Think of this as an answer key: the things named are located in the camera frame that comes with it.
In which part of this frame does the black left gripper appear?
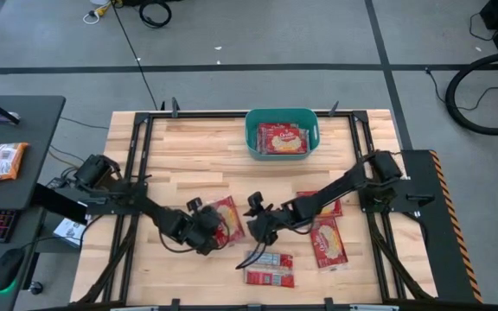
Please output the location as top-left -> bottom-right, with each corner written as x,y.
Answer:
178,196 -> 229,257

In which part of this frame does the black platform with hazard stripe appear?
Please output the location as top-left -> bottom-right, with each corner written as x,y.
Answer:
399,149 -> 484,304

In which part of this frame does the white cable with yellow plug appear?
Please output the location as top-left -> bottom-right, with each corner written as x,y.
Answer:
82,0 -> 114,25

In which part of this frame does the white box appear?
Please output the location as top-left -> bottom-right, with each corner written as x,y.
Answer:
53,218 -> 88,248

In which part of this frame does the popcorn bag showing label side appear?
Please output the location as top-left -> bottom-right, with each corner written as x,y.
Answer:
243,250 -> 296,289

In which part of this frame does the red popcorn bag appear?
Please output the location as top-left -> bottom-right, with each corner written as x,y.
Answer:
208,194 -> 246,248
308,217 -> 349,271
258,127 -> 310,156
257,122 -> 300,130
295,189 -> 344,219

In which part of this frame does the long black floor cable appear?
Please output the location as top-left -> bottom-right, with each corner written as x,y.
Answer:
109,0 -> 160,111

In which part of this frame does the orange snack bag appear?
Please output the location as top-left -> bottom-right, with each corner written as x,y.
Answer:
0,142 -> 29,185

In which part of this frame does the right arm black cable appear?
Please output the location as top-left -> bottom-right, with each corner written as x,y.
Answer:
234,239 -> 271,271

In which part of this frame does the teal plastic basket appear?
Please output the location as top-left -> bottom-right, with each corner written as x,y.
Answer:
244,107 -> 322,162

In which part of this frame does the dark grey desk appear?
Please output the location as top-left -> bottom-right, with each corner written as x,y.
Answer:
0,94 -> 67,311

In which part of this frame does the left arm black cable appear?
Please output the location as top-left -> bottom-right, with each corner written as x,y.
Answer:
157,224 -> 198,255

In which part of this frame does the black control box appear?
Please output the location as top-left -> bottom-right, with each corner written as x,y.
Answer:
32,183 -> 88,225

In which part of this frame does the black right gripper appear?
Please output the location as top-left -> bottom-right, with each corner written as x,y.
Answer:
243,191 -> 287,246

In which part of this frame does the thick black hose loop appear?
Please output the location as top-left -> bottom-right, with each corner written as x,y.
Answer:
444,50 -> 498,136

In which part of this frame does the black cable beside table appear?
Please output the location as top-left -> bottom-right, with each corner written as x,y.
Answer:
58,115 -> 110,130

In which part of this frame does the black computer mouse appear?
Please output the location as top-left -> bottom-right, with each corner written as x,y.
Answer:
0,247 -> 26,293

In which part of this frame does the thin black floor cable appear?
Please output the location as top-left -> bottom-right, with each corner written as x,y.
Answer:
425,67 -> 498,111

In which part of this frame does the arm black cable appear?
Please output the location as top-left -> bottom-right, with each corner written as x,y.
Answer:
234,239 -> 271,271
157,224 -> 198,255

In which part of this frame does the coiled black cable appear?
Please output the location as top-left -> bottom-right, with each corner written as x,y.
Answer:
138,0 -> 173,29

